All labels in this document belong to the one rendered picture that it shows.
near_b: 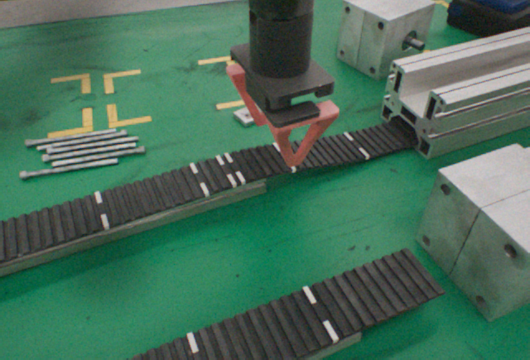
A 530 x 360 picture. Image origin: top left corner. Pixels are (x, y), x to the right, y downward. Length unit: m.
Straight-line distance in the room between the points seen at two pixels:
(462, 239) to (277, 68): 0.22
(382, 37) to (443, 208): 0.32
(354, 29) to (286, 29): 0.33
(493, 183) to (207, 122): 0.36
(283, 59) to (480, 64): 0.33
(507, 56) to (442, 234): 0.32
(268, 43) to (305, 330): 0.24
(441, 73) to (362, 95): 0.12
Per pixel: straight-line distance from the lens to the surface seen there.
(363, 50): 0.72
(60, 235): 0.47
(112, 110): 0.67
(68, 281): 0.48
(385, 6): 0.72
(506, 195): 0.43
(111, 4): 2.51
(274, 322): 0.38
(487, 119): 0.63
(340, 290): 0.40
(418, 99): 0.61
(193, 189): 0.48
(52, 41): 0.88
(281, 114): 0.41
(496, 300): 0.44
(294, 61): 0.42
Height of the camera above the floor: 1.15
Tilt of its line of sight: 42 degrees down
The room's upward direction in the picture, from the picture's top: straight up
